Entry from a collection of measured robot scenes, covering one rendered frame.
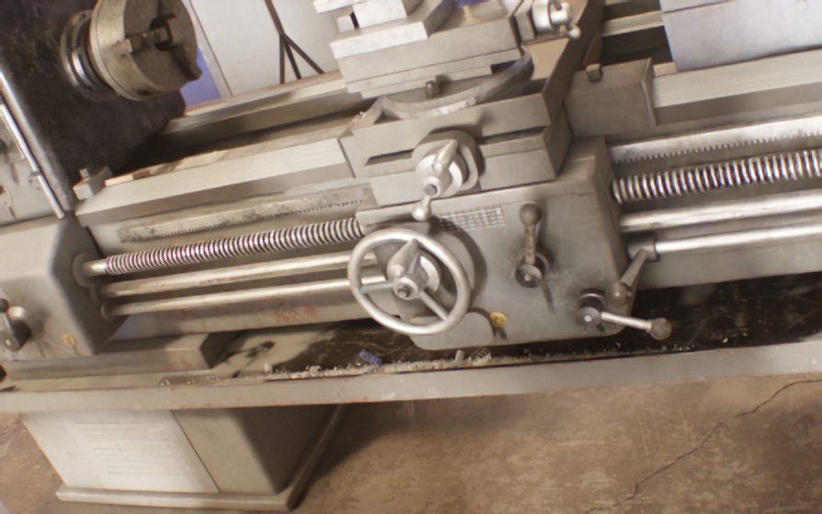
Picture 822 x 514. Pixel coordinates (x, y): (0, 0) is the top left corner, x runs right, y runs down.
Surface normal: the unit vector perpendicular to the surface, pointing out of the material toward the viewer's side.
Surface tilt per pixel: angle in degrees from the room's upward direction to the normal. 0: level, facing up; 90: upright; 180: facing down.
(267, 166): 36
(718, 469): 0
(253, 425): 90
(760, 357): 90
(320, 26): 90
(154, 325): 90
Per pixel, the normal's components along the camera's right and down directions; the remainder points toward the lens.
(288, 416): 0.88, -0.11
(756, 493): -0.33, -0.83
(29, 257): -0.46, -0.40
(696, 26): -0.33, 0.55
